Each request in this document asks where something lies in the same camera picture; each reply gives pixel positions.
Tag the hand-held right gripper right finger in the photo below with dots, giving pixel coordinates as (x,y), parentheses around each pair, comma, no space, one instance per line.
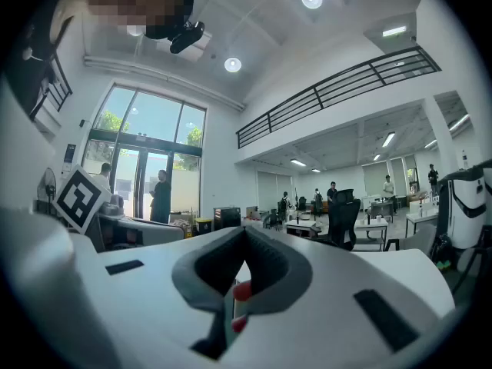
(326,302)

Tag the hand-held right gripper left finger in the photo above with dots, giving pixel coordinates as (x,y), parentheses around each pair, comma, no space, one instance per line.
(146,302)

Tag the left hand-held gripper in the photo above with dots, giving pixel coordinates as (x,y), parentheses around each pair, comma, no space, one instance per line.
(81,198)

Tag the person's right hand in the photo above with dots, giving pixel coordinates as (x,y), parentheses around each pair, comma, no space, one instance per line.
(242,290)

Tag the black bin with yellow lid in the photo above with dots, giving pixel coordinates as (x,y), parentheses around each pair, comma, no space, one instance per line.
(203,226)

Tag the black cabinet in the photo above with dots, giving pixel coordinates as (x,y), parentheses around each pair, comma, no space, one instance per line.
(227,217)

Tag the glass entrance door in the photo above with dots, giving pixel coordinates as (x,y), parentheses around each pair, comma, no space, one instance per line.
(150,156)

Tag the black office chair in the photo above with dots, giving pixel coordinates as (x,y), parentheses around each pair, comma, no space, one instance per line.
(344,221)

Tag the white table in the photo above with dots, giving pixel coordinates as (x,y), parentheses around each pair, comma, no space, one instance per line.
(369,225)

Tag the black standing fan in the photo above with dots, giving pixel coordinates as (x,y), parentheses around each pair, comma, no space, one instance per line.
(47,188)

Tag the ceiling tube light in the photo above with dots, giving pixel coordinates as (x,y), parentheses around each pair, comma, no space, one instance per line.
(388,139)
(298,162)

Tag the white and black machine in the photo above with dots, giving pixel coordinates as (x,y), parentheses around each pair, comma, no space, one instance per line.
(467,206)

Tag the black balcony railing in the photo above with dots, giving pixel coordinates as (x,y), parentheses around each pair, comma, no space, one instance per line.
(59,87)
(338,87)

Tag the person's black clothing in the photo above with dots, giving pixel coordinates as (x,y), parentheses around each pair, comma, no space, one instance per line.
(23,83)

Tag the rectangular ceiling light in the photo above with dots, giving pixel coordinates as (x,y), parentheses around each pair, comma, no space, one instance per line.
(394,31)

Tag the black head-worn camera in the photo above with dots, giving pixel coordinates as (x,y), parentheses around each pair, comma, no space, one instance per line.
(186,37)

